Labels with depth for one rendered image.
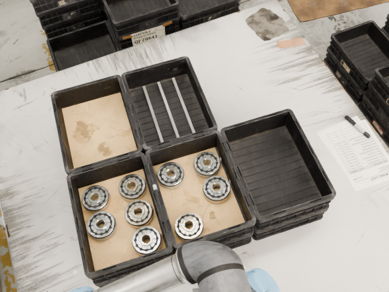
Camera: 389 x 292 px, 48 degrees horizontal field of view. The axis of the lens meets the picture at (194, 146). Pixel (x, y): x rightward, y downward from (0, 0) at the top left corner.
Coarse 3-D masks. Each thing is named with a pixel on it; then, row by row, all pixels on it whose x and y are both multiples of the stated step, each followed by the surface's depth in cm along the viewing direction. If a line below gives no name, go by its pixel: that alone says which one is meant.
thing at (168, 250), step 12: (132, 156) 165; (144, 156) 165; (96, 168) 163; (72, 192) 159; (72, 204) 156; (156, 204) 155; (168, 240) 148; (84, 252) 147; (156, 252) 146; (168, 252) 147; (84, 264) 145; (120, 264) 145; (132, 264) 146; (96, 276) 145
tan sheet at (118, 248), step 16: (144, 176) 172; (80, 192) 170; (112, 192) 169; (112, 208) 166; (128, 224) 162; (96, 240) 160; (112, 240) 159; (128, 240) 159; (144, 240) 159; (96, 256) 157; (112, 256) 156; (128, 256) 156
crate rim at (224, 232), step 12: (216, 132) 169; (168, 144) 167; (180, 144) 168; (228, 156) 163; (156, 180) 160; (156, 192) 157; (252, 216) 151; (168, 228) 150; (228, 228) 149; (240, 228) 150; (192, 240) 148; (204, 240) 149
